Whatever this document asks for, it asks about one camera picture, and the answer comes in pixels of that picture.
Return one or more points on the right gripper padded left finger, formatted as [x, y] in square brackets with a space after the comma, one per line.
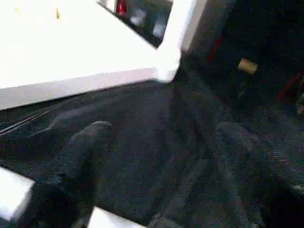
[78, 161]

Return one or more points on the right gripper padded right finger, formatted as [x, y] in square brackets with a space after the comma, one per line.
[251, 175]

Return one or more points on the white plastic table top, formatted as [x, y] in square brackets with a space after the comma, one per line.
[71, 42]

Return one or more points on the black plastic mat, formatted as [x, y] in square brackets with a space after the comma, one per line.
[156, 142]

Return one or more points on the small red bottle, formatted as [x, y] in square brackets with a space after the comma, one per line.
[121, 7]

